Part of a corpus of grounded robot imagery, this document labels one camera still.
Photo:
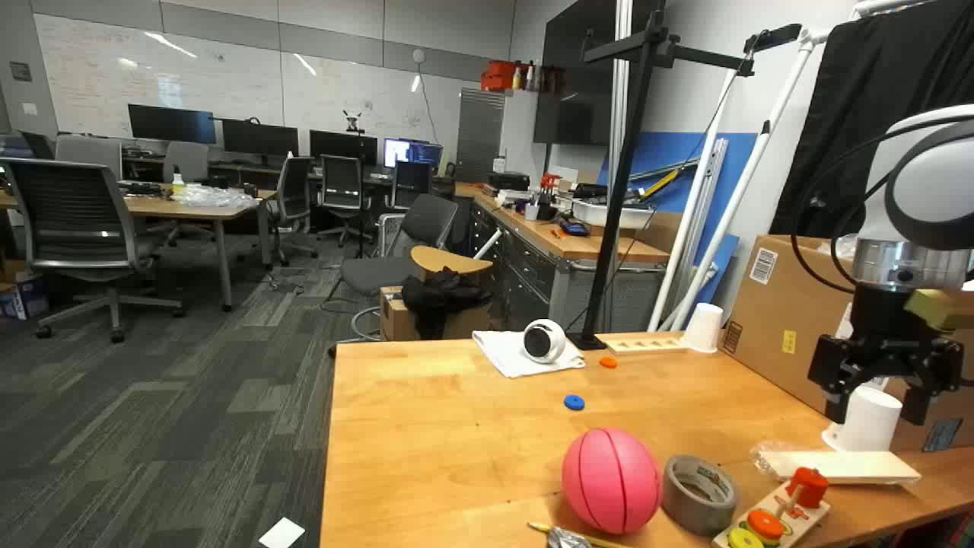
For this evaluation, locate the white flat tray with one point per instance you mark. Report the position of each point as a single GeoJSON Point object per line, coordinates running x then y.
{"type": "Point", "coordinates": [848, 467]}

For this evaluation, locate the black office chair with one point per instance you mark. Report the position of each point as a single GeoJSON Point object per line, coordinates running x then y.
{"type": "Point", "coordinates": [342, 183]}
{"type": "Point", "coordinates": [293, 194]}

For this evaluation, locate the white paper sheet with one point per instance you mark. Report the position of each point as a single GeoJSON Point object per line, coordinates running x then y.
{"type": "Point", "coordinates": [502, 353]}

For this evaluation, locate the grey duct tape roll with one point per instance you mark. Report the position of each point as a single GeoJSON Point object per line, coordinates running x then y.
{"type": "Point", "coordinates": [679, 504]}

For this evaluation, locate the wooden office desk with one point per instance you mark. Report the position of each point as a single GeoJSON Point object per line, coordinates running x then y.
{"type": "Point", "coordinates": [192, 209]}

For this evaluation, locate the small blue disc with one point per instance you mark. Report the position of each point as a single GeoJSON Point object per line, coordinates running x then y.
{"type": "Point", "coordinates": [573, 403]}

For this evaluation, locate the grey tall cabinet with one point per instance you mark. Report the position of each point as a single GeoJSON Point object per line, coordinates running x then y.
{"type": "Point", "coordinates": [477, 133]}

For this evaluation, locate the black wall cabinet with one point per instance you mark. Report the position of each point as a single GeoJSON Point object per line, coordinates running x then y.
{"type": "Point", "coordinates": [573, 70]}

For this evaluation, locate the lit computer monitor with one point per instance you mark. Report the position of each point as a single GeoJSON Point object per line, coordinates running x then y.
{"type": "Point", "coordinates": [410, 152]}

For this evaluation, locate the red container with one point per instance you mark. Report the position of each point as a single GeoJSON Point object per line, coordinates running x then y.
{"type": "Point", "coordinates": [497, 76]}

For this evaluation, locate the white tripod pole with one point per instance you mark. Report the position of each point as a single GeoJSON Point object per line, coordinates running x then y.
{"type": "Point", "coordinates": [746, 183]}
{"type": "Point", "coordinates": [701, 194]}

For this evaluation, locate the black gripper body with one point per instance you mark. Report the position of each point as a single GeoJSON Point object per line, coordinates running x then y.
{"type": "Point", "coordinates": [893, 317]}

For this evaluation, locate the white cup with wide base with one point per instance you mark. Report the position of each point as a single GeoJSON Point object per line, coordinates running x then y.
{"type": "Point", "coordinates": [872, 416]}

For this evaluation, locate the white round camera device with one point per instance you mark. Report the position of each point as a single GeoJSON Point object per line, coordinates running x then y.
{"type": "Point", "coordinates": [545, 341]}

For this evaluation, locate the white paper scrap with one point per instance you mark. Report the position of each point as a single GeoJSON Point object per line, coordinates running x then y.
{"type": "Point", "coordinates": [281, 533]}

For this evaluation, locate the long wooden workbench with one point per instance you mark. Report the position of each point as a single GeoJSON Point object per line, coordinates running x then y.
{"type": "Point", "coordinates": [551, 259]}

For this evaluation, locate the white paper cup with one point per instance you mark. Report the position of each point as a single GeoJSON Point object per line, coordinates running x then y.
{"type": "Point", "coordinates": [705, 327]}

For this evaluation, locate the notched wooden strip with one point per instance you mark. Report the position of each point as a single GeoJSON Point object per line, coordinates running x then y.
{"type": "Point", "coordinates": [640, 341]}

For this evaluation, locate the black bag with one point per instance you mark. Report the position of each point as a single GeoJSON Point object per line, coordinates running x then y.
{"type": "Point", "coordinates": [446, 300]}

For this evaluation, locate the black cloth backdrop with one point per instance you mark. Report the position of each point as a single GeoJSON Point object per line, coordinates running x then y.
{"type": "Point", "coordinates": [854, 122]}

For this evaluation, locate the small cardboard box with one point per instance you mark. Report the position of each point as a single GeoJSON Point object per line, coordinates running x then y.
{"type": "Point", "coordinates": [395, 317]}

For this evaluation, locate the olive wrist camera box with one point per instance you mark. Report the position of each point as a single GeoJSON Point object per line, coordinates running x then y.
{"type": "Point", "coordinates": [943, 307]}

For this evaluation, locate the yellow-green toy block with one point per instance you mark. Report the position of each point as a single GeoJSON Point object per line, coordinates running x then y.
{"type": "Point", "coordinates": [742, 539]}

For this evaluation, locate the black computer monitor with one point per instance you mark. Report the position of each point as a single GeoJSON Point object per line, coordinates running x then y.
{"type": "Point", "coordinates": [259, 137]}
{"type": "Point", "coordinates": [342, 146]}
{"type": "Point", "coordinates": [171, 122]}

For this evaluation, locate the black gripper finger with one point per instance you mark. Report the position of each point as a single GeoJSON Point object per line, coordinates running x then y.
{"type": "Point", "coordinates": [840, 365]}
{"type": "Point", "coordinates": [931, 365]}

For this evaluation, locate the large cardboard box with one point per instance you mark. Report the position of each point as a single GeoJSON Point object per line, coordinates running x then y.
{"type": "Point", "coordinates": [777, 313]}

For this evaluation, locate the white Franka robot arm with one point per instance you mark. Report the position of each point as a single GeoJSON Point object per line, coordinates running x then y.
{"type": "Point", "coordinates": [928, 176]}

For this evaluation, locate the white storage bin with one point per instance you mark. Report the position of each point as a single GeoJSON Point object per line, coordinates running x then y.
{"type": "Point", "coordinates": [612, 214]}

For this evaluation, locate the round wooden stool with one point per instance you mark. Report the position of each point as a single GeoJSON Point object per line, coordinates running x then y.
{"type": "Point", "coordinates": [446, 259]}

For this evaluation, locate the pink toy basketball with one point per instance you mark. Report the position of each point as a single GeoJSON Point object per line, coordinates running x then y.
{"type": "Point", "coordinates": [612, 483]}

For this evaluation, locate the red toy block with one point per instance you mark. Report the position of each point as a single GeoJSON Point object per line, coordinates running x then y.
{"type": "Point", "coordinates": [806, 488]}

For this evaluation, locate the small orange disc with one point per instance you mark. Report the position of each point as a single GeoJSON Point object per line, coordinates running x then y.
{"type": "Point", "coordinates": [609, 360]}

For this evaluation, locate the grey mesh office chair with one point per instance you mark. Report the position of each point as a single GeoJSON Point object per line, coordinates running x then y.
{"type": "Point", "coordinates": [72, 216]}

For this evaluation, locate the black stand pole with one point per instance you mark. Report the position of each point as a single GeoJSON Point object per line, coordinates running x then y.
{"type": "Point", "coordinates": [619, 183]}

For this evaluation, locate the small silver metal object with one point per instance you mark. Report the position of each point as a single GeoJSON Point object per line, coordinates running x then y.
{"type": "Point", "coordinates": [562, 537]}

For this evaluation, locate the dark grey office chair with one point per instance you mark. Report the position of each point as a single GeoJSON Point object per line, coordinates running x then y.
{"type": "Point", "coordinates": [428, 216]}

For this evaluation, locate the orange toy block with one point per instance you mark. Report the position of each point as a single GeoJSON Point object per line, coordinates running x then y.
{"type": "Point", "coordinates": [764, 523]}

